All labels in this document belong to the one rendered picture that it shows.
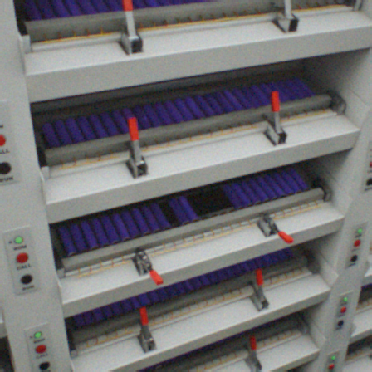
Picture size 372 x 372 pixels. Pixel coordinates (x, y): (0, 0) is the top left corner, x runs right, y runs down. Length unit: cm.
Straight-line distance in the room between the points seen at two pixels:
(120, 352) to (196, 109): 50
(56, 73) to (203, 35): 24
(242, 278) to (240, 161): 36
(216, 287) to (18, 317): 45
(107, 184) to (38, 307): 24
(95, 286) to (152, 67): 40
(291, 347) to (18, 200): 84
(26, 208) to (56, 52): 23
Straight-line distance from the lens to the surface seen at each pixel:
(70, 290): 97
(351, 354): 170
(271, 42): 89
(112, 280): 98
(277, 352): 140
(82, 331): 112
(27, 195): 82
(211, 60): 85
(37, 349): 100
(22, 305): 93
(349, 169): 114
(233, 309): 120
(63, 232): 102
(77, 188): 85
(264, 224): 108
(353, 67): 108
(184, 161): 91
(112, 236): 101
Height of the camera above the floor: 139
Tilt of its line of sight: 31 degrees down
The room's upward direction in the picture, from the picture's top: straight up
